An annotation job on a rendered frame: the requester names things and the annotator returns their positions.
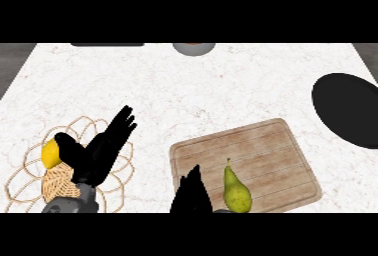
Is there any dark flat appliance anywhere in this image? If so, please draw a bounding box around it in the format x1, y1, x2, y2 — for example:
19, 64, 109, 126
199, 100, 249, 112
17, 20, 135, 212
69, 42, 146, 47

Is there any grey round bowl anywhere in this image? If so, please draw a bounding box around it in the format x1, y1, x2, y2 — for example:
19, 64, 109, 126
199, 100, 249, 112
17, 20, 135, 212
171, 42, 217, 57

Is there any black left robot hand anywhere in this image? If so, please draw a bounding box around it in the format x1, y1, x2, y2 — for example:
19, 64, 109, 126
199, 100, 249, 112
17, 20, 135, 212
53, 105, 138, 188

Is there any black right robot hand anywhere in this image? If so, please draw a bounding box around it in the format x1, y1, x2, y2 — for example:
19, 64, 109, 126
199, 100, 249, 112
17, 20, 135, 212
168, 164, 214, 214

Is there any green pear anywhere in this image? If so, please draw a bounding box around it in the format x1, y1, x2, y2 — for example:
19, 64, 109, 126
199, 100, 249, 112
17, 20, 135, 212
222, 158, 253, 214

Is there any yellow lemon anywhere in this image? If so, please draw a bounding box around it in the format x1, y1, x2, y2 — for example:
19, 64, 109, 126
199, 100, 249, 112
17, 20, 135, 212
39, 137, 63, 170

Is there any wooden cutting board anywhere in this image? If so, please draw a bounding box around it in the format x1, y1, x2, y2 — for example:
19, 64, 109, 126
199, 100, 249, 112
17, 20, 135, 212
168, 117, 323, 214

